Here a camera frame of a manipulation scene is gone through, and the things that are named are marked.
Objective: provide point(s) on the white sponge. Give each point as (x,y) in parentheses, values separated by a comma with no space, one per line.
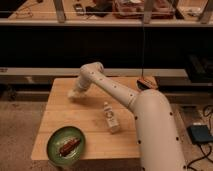
(72,97)

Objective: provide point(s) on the green plate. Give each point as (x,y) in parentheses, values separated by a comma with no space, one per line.
(61,137)

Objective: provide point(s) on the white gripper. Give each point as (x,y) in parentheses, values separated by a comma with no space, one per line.
(78,90)

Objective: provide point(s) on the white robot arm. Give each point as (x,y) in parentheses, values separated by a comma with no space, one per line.
(157,135)

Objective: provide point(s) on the white plastic bottle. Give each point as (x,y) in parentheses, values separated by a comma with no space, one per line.
(112,122)

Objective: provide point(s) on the black device on shelf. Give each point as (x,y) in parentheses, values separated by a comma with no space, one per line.
(79,9)

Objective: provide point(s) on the red tray on shelf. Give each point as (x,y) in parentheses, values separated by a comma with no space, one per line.
(162,9)

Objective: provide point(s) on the wooden table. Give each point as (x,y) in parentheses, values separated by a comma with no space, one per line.
(87,114)

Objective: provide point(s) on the brown sausage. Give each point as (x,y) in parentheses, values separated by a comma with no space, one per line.
(69,146)

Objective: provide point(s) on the black foot pedal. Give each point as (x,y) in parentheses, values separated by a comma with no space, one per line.
(199,134)

